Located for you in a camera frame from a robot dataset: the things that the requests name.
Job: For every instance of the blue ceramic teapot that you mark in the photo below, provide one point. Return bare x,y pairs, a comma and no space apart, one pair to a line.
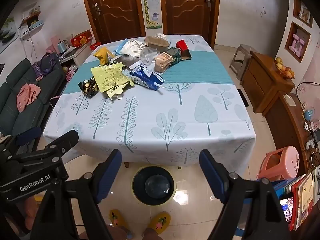
308,114

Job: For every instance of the large red gift box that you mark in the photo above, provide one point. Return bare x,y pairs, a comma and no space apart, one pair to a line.
81,39

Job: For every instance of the pink box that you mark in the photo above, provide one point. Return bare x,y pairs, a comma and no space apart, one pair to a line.
54,43

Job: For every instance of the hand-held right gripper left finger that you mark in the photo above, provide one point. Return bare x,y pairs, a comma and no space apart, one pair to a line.
110,177

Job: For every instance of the framed wall picture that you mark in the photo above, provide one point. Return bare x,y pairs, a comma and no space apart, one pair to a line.
7,33

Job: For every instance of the table with tree tablecloth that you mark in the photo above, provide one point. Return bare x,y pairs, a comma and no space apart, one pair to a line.
175,110

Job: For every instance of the white paper bag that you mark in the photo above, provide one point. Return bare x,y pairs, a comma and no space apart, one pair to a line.
131,47

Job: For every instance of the clear plastic bag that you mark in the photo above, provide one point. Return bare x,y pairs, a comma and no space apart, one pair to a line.
148,55

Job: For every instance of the grey box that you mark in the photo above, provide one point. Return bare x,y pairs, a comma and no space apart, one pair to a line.
125,61

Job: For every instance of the silver pot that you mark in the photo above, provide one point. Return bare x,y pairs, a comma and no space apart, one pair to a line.
62,47

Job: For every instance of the wooden cabinet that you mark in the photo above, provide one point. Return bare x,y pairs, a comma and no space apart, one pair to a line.
265,80

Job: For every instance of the beige carton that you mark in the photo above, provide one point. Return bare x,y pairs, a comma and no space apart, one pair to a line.
162,60

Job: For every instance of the wall niche with photo frame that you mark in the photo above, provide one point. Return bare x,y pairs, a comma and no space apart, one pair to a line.
303,12

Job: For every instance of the wall niche with pink dumbbells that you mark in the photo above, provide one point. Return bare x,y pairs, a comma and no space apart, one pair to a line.
297,42

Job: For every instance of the small red gift box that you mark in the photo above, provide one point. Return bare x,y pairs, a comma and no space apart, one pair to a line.
95,46

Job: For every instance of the blue face mask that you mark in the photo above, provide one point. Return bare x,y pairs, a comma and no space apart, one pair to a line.
121,46

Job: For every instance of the person's leg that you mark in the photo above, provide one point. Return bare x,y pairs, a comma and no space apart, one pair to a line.
117,233
150,235

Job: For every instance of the yellow plastic mailer bag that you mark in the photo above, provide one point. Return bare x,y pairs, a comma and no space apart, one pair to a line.
110,77

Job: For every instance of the dark green sofa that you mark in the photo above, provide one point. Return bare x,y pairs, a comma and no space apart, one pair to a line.
15,80

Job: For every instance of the blue snack wrapper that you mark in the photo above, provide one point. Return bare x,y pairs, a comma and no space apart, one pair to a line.
145,78

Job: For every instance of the dark green packet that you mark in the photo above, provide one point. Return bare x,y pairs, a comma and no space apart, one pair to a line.
175,53

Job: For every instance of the purple bag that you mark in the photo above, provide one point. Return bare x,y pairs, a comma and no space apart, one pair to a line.
46,63

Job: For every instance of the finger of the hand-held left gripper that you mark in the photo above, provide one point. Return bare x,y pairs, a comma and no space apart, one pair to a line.
63,141
27,134

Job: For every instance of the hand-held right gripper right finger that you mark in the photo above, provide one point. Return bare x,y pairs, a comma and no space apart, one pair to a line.
212,177

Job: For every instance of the black trash can yellow rim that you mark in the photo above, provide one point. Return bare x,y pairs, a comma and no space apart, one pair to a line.
140,180

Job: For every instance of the person's left leg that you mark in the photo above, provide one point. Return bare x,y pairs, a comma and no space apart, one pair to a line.
117,233

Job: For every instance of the white side table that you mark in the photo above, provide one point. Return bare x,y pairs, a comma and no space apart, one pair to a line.
75,53

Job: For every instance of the wooden sideboard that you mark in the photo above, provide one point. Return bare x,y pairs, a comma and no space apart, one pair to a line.
282,120

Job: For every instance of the basket of fruit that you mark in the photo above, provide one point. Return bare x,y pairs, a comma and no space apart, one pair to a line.
285,70

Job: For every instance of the blue plastic stool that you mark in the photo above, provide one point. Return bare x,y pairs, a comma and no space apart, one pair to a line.
277,185

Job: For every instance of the pink cloth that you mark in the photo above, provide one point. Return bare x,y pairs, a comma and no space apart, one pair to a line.
26,97

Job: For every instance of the brown plastic stool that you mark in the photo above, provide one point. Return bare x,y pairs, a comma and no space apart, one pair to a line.
241,57

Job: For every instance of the stack of books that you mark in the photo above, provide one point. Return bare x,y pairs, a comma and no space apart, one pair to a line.
305,195

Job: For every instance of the person's right leg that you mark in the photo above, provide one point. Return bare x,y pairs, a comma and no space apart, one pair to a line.
150,235

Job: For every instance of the red black box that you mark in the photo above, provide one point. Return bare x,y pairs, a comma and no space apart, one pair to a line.
182,46

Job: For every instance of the gold black snack wrapper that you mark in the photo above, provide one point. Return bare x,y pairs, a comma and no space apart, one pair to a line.
88,87

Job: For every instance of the brown wooden door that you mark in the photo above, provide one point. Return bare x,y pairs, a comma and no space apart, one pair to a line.
115,10
190,10

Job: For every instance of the yellow embroidered slipper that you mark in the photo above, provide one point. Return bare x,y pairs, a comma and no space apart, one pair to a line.
160,221
117,218

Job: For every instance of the brown paper bowl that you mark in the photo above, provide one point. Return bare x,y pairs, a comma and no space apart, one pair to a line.
155,42

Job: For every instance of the giraffe height chart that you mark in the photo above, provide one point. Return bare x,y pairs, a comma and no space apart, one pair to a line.
151,7

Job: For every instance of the pink plastic stool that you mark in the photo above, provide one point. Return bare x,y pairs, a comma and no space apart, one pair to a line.
277,163

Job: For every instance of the yellow snack bag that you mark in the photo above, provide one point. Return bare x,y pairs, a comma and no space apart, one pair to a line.
102,55

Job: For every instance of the wall shelf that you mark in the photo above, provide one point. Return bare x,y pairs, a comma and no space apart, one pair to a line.
33,25

